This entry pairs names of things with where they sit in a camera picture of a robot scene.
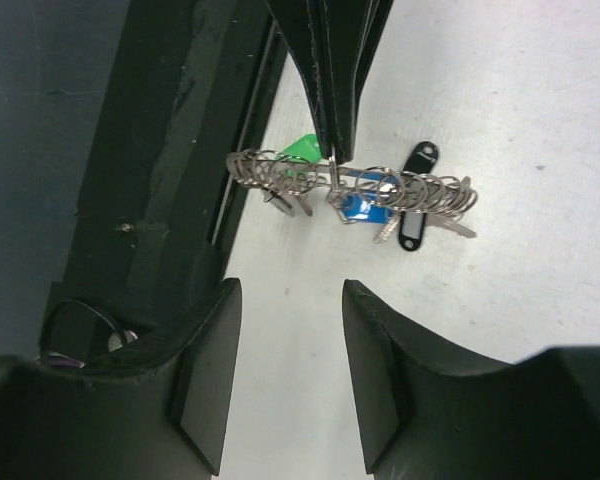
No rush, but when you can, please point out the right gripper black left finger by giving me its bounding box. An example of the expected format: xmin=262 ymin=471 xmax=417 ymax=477
xmin=0 ymin=278 xmax=242 ymax=479

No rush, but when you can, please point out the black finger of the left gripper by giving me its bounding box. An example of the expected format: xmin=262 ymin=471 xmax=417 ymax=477
xmin=322 ymin=0 xmax=394 ymax=163
xmin=267 ymin=0 xmax=333 ymax=158

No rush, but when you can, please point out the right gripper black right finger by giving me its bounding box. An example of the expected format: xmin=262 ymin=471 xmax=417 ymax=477
xmin=342 ymin=280 xmax=600 ymax=479

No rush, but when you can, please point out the large silver keyring disc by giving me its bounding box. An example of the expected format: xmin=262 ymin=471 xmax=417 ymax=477
xmin=225 ymin=147 xmax=480 ymax=221

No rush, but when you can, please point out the green key tag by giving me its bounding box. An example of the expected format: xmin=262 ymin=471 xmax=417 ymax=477
xmin=274 ymin=133 xmax=322 ymax=177

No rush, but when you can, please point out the blue key tag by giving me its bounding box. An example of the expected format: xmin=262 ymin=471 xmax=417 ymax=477
xmin=339 ymin=193 xmax=392 ymax=224

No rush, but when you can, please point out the black tagged key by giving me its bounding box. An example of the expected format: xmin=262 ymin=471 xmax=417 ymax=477
xmin=374 ymin=141 xmax=478 ymax=252

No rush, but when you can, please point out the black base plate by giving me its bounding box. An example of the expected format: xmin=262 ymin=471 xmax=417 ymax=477
xmin=40 ymin=1 xmax=286 ymax=362

